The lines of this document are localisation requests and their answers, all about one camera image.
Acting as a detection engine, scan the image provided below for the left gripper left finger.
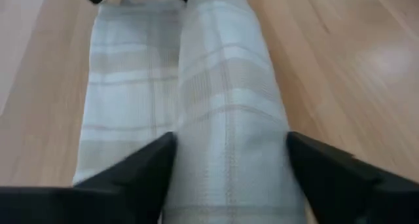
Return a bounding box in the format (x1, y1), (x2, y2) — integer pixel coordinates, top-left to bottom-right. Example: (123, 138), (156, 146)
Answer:
(0, 131), (178, 224)

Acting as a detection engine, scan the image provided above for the white plaid towel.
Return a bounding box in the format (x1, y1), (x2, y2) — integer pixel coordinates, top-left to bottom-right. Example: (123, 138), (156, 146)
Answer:
(71, 0), (308, 224)

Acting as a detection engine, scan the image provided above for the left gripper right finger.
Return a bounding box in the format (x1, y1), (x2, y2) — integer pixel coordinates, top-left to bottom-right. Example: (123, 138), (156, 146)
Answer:
(286, 131), (419, 224)

